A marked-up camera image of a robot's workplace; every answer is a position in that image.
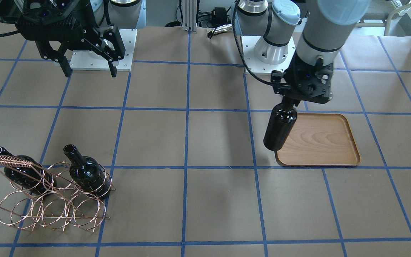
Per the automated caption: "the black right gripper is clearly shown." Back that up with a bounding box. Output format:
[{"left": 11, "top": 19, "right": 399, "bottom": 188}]
[{"left": 16, "top": 0, "right": 126, "bottom": 78}]

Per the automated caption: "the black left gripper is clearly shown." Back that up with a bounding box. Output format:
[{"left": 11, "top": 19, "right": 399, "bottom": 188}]
[{"left": 272, "top": 54, "right": 334, "bottom": 104}]

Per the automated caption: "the dark wine bottle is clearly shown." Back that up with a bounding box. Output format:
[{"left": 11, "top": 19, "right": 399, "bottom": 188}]
[
  {"left": 264, "top": 97, "right": 300, "bottom": 151},
  {"left": 4, "top": 166, "right": 57, "bottom": 195}
]

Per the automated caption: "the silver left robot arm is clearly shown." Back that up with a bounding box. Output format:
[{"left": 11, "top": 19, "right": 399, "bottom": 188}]
[{"left": 232, "top": 0, "right": 370, "bottom": 106}]

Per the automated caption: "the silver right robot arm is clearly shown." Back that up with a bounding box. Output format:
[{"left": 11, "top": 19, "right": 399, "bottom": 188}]
[{"left": 15, "top": 0, "right": 146, "bottom": 77}]

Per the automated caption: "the wooden tray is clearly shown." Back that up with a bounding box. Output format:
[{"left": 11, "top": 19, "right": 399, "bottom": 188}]
[{"left": 275, "top": 113, "right": 361, "bottom": 166}]

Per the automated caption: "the dark wine bottle end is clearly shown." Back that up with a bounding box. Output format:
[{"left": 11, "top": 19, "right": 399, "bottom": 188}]
[{"left": 63, "top": 144, "right": 111, "bottom": 201}]

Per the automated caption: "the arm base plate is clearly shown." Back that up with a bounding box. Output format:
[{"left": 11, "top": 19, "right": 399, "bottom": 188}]
[
  {"left": 241, "top": 36, "right": 295, "bottom": 75},
  {"left": 69, "top": 28, "right": 137, "bottom": 72}
]

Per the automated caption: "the copper wire wine basket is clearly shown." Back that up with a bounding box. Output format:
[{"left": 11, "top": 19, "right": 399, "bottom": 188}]
[{"left": 0, "top": 156, "right": 111, "bottom": 233}]

